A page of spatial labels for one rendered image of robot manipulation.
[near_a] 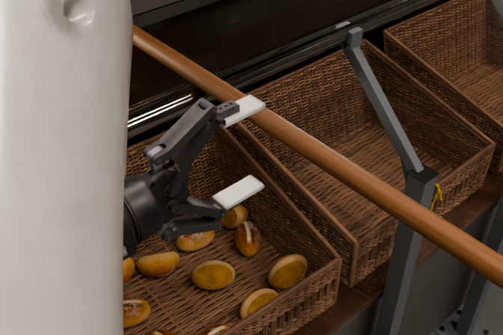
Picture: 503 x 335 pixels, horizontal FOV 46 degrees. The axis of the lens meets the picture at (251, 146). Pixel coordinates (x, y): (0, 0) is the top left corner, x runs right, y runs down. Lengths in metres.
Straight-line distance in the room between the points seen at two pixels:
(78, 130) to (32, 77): 0.02
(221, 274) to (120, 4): 1.18
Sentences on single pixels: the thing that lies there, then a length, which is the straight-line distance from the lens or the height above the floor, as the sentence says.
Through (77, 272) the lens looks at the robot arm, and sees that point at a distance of 0.18.
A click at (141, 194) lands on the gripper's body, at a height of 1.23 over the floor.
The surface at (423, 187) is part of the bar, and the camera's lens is 1.17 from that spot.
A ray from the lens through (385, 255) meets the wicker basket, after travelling 1.48.
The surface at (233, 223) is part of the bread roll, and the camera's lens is 1.49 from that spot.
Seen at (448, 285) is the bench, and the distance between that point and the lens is 1.86.
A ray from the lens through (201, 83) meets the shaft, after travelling 0.93.
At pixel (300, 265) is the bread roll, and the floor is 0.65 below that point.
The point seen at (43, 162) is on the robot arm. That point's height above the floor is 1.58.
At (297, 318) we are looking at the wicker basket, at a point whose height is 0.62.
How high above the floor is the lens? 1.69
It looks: 38 degrees down
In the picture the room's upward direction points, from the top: straight up
